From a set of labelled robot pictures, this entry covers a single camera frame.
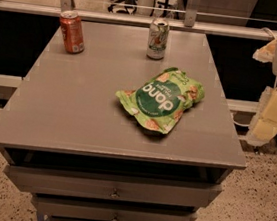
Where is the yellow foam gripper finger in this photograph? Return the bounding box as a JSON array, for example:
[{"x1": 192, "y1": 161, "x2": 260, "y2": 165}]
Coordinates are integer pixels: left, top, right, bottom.
[{"x1": 246, "y1": 86, "x2": 277, "y2": 147}]

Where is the green rice chip bag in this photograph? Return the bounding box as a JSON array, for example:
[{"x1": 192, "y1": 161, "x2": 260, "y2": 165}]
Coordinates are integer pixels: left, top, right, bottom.
[{"x1": 115, "y1": 67, "x2": 205, "y2": 134}]

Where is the white green soda can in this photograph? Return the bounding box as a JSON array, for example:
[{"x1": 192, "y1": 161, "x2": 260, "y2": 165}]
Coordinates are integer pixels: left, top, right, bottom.
[{"x1": 146, "y1": 17, "x2": 170, "y2": 60}]

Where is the grey drawer cabinet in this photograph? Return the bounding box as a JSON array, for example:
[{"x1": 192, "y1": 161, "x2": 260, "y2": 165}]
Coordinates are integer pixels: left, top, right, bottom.
[{"x1": 0, "y1": 22, "x2": 245, "y2": 214}]

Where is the orange soda can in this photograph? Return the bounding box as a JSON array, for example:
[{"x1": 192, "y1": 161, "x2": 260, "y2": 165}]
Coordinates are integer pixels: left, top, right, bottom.
[{"x1": 60, "y1": 10, "x2": 85, "y2": 54}]

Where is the middle grey drawer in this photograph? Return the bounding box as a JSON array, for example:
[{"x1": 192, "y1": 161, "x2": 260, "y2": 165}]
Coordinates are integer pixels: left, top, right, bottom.
[{"x1": 32, "y1": 197, "x2": 197, "y2": 221}]

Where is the top grey drawer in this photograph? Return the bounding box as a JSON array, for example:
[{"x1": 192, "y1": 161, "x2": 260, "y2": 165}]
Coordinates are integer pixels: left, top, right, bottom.
[{"x1": 4, "y1": 165, "x2": 222, "y2": 208}]

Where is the metal railing frame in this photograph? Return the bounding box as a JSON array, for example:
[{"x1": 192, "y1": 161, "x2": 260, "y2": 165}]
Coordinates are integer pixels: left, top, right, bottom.
[{"x1": 0, "y1": 0, "x2": 277, "y2": 40}]

